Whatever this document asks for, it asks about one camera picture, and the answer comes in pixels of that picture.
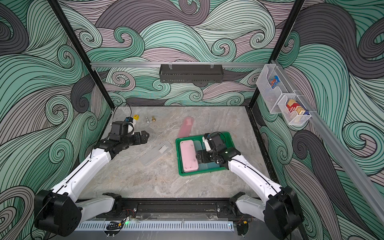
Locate pink opaque pencil case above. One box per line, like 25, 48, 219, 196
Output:
180, 140, 199, 173

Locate green plastic storage tray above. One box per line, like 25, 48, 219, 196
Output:
176, 132, 235, 177

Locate light teal pencil case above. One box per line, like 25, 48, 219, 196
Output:
198, 162, 220, 171

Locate translucent teal pencil case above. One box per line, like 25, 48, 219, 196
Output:
193, 140, 207, 153

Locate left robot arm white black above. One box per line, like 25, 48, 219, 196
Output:
33, 131, 150, 237

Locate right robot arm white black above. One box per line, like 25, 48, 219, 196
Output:
197, 147, 304, 240

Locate clear flat pencil case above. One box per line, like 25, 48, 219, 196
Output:
140, 141, 172, 167

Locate translucent pink pencil case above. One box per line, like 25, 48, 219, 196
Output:
177, 117, 194, 138

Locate red yellow boxes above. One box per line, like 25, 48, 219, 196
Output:
286, 99, 310, 115

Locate blue red small packet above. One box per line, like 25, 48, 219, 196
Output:
269, 75, 281, 89

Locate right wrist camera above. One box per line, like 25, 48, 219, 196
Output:
202, 133, 227, 152

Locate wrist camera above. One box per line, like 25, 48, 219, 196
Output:
202, 133, 227, 152
110, 117, 136, 142

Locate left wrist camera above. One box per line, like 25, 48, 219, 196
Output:
110, 117, 136, 142

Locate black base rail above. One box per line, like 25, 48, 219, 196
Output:
104, 197, 250, 219

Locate black wall-mounted tray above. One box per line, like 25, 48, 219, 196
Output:
159, 65, 224, 84

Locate aluminium rail back wall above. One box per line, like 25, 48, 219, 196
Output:
90, 61, 266, 69

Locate aluminium rail wall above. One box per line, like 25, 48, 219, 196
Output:
271, 60, 384, 224
90, 61, 266, 69

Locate white slotted cable duct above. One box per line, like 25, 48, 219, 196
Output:
76, 220, 235, 232

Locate clear wall bin lower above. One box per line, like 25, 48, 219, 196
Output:
278, 94, 312, 127

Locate clear wall bin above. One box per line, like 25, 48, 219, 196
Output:
278, 94, 312, 127
256, 64, 289, 114

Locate clear wall bin upper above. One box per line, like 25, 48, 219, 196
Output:
256, 64, 289, 114

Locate aluminium rail right wall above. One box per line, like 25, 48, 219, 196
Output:
271, 60, 384, 224

